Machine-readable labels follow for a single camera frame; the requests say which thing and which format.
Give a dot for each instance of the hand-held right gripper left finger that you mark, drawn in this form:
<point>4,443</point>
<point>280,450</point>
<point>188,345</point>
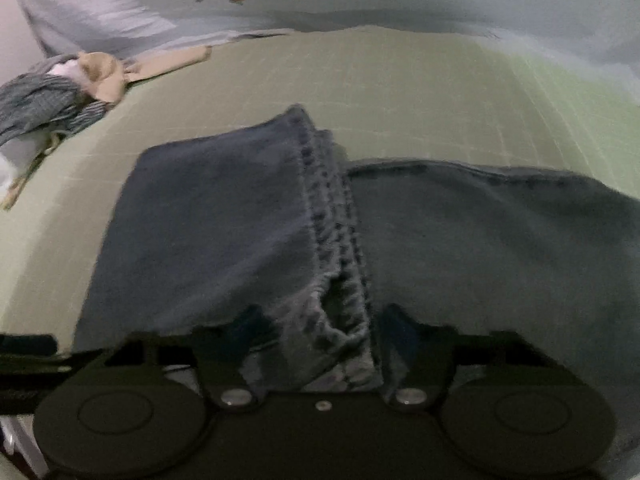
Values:
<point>252,327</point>

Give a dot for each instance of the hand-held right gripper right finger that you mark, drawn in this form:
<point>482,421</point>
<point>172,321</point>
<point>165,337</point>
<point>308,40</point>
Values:
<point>400,331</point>

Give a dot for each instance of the blue denim jeans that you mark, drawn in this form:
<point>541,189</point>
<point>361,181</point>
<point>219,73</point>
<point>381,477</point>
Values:
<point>210,220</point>

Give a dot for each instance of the grey-blue garment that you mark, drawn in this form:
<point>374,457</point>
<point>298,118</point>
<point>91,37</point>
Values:
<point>22,149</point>

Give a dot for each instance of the blue checked shirt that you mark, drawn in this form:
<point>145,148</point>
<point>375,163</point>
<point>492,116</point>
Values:
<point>35,100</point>

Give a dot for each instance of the beige garment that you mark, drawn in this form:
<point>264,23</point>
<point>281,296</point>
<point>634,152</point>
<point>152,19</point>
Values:
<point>107,77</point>

